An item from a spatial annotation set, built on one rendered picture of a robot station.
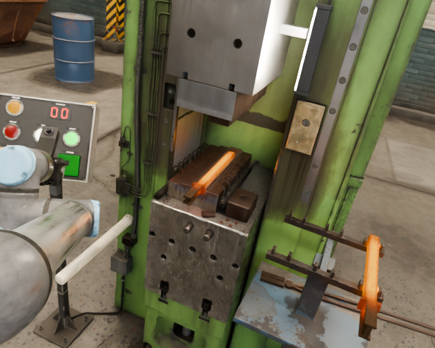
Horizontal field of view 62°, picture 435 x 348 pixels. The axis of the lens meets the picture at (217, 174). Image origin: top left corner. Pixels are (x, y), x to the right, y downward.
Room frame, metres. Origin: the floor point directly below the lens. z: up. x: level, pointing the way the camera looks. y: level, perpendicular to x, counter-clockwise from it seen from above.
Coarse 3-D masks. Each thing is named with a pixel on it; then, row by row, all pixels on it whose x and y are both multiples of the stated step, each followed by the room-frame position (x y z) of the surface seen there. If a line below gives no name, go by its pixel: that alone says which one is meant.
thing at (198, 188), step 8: (232, 152) 1.46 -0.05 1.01; (224, 160) 1.36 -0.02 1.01; (216, 168) 1.27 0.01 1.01; (208, 176) 1.20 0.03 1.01; (192, 184) 1.12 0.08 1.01; (200, 184) 1.12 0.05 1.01; (192, 192) 1.06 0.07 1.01; (200, 192) 1.11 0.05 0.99; (184, 200) 1.04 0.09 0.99; (192, 200) 1.05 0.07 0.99
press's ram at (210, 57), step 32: (192, 0) 1.16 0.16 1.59; (224, 0) 1.13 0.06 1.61; (256, 0) 1.10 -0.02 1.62; (288, 0) 1.30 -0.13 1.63; (192, 32) 1.16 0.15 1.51; (224, 32) 1.13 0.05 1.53; (256, 32) 1.10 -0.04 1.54; (288, 32) 1.26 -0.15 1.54; (192, 64) 1.15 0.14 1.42; (224, 64) 1.12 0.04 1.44; (256, 64) 1.09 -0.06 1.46
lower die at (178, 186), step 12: (204, 156) 1.42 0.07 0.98; (216, 156) 1.42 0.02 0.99; (240, 156) 1.46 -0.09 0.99; (192, 168) 1.29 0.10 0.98; (204, 168) 1.29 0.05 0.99; (228, 168) 1.32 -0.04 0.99; (240, 168) 1.35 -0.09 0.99; (180, 180) 1.18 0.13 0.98; (192, 180) 1.18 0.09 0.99; (216, 180) 1.21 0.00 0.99; (228, 180) 1.22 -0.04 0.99; (168, 192) 1.16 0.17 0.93; (180, 192) 1.15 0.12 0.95; (204, 192) 1.12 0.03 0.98; (216, 192) 1.12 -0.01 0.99; (192, 204) 1.13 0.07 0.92; (204, 204) 1.12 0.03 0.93; (216, 204) 1.11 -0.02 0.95
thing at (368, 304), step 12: (372, 240) 0.93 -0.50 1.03; (372, 252) 0.87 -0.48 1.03; (372, 264) 0.81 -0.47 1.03; (372, 276) 0.76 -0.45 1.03; (372, 288) 0.72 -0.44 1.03; (360, 300) 0.66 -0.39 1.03; (372, 300) 0.67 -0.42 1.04; (360, 312) 0.66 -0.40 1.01; (372, 312) 0.62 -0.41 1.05; (360, 324) 0.62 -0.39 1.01; (372, 324) 0.59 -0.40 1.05; (360, 336) 0.58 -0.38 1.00
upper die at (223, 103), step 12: (180, 84) 1.16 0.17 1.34; (192, 84) 1.15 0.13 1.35; (204, 84) 1.14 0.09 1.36; (180, 96) 1.16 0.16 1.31; (192, 96) 1.15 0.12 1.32; (204, 96) 1.14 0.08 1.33; (216, 96) 1.12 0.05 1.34; (228, 96) 1.11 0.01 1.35; (240, 96) 1.15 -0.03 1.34; (252, 96) 1.30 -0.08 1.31; (192, 108) 1.15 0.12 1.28; (204, 108) 1.13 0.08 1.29; (216, 108) 1.12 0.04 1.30; (228, 108) 1.11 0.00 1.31; (240, 108) 1.18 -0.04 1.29
